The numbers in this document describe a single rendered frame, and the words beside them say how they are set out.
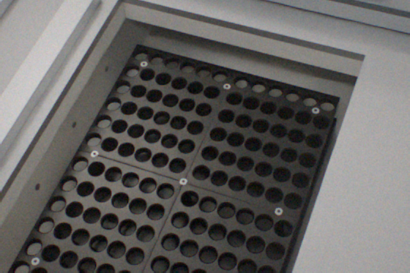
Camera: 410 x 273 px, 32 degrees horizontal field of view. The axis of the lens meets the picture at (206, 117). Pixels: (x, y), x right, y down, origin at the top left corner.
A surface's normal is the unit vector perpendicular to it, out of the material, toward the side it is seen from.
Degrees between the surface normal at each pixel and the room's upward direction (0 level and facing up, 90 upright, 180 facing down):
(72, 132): 90
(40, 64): 0
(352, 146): 0
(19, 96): 0
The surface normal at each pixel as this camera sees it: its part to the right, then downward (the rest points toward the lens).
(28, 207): 0.93, 0.26
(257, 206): -0.07, -0.57
